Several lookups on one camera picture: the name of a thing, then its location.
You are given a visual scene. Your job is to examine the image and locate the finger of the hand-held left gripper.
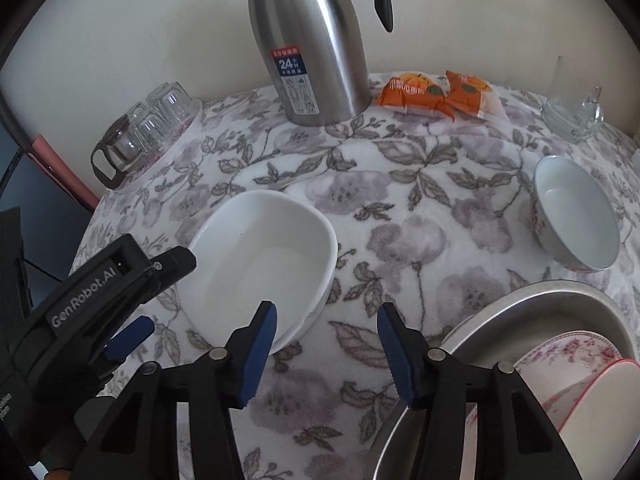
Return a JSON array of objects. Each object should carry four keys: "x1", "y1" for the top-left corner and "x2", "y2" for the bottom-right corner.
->
[
  {"x1": 134, "y1": 246, "x2": 197, "y2": 308},
  {"x1": 102, "y1": 316, "x2": 156, "y2": 362}
]

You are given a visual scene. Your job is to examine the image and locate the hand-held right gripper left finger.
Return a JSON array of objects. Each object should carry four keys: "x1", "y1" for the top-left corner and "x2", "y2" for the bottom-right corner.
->
[{"x1": 72, "y1": 300, "x2": 278, "y2": 480}]

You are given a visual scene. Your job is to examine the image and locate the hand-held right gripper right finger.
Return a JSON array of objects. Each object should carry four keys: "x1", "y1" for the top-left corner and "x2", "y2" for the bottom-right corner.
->
[{"x1": 376, "y1": 302, "x2": 576, "y2": 480}]

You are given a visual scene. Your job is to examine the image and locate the white square bowl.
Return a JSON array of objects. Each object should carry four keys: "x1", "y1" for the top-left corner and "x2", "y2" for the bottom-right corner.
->
[{"x1": 181, "y1": 191, "x2": 339, "y2": 356}]

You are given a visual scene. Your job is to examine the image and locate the stainless steel basin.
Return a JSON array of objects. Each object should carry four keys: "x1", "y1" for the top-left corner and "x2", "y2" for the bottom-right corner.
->
[{"x1": 362, "y1": 280, "x2": 640, "y2": 480}]

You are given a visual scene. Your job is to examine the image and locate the pink floral plate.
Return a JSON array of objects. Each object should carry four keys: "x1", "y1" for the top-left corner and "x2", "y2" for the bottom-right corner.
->
[{"x1": 514, "y1": 331, "x2": 625, "y2": 413}]

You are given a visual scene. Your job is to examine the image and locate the strawberry print bowl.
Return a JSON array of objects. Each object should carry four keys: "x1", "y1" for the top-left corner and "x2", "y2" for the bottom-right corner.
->
[{"x1": 540, "y1": 357, "x2": 640, "y2": 480}]

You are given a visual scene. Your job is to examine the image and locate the clear plastic tray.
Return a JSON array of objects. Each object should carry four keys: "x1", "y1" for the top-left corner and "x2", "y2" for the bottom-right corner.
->
[{"x1": 102, "y1": 100, "x2": 203, "y2": 193}]

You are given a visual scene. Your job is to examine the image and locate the dark panel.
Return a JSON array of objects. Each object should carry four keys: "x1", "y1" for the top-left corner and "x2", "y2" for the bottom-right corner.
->
[{"x1": 0, "y1": 155, "x2": 93, "y2": 291}]

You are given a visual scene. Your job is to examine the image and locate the upturned clear glass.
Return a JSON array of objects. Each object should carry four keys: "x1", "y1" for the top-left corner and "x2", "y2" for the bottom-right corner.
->
[
  {"x1": 150, "y1": 81, "x2": 193, "y2": 131},
  {"x1": 134, "y1": 111, "x2": 173, "y2": 158},
  {"x1": 125, "y1": 102, "x2": 152, "y2": 134}
]

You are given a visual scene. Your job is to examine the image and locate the grey floral tablecloth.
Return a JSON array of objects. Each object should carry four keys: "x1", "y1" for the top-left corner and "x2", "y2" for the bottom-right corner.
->
[{"x1": 70, "y1": 72, "x2": 640, "y2": 480}]

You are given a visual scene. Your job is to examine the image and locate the pink board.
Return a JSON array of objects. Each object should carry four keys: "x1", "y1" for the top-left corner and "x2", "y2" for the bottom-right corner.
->
[{"x1": 27, "y1": 135, "x2": 101, "y2": 211}]

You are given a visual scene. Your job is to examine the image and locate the white round bowl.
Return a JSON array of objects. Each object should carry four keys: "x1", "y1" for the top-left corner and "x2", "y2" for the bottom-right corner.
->
[{"x1": 531, "y1": 155, "x2": 622, "y2": 273}]

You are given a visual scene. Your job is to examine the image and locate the orange snack packet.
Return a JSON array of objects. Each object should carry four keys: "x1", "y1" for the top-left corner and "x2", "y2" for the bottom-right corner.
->
[
  {"x1": 376, "y1": 72, "x2": 456, "y2": 118},
  {"x1": 445, "y1": 70, "x2": 508, "y2": 121}
]

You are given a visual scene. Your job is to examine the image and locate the stainless steel thermos jug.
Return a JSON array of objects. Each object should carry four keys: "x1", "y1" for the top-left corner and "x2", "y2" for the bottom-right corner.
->
[{"x1": 235, "y1": 0, "x2": 394, "y2": 127}]

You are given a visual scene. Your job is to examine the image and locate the tall clear drinking glass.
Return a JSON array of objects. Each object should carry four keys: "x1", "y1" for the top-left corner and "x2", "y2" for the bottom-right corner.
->
[{"x1": 550, "y1": 56, "x2": 571, "y2": 111}]

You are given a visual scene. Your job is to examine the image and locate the glass pot with black handle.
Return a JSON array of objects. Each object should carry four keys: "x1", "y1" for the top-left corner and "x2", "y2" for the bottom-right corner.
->
[{"x1": 91, "y1": 115, "x2": 146, "y2": 191}]

